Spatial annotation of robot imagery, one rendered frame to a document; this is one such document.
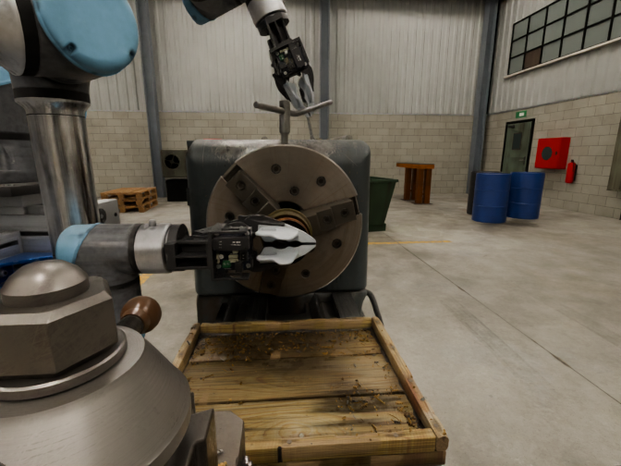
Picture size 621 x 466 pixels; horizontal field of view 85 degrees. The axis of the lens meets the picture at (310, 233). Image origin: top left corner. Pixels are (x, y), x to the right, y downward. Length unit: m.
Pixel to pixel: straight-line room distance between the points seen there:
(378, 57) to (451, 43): 2.25
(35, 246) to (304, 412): 0.63
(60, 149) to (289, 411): 0.51
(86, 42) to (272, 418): 0.50
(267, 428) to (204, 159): 0.59
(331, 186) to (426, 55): 11.32
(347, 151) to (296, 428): 0.61
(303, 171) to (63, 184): 0.40
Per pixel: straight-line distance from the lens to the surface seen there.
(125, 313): 0.20
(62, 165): 0.66
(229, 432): 0.30
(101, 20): 0.53
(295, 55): 0.81
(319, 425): 0.49
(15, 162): 0.91
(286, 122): 0.71
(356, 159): 0.85
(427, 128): 11.62
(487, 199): 6.97
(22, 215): 0.88
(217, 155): 0.85
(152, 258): 0.53
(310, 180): 0.68
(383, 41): 11.59
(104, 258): 0.55
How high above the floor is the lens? 1.22
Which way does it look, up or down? 13 degrees down
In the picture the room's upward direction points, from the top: straight up
